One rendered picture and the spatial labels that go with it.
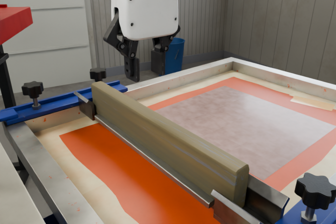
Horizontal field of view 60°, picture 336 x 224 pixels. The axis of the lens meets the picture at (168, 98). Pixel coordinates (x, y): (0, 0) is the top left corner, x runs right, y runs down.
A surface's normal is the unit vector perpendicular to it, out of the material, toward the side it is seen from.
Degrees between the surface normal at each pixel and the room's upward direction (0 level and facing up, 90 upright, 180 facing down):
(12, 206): 0
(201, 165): 90
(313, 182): 0
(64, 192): 0
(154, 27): 90
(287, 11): 90
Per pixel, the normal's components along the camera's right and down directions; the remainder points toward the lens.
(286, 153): 0.00, -0.91
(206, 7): 0.47, 0.36
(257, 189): -0.54, -0.46
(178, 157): -0.77, 0.25
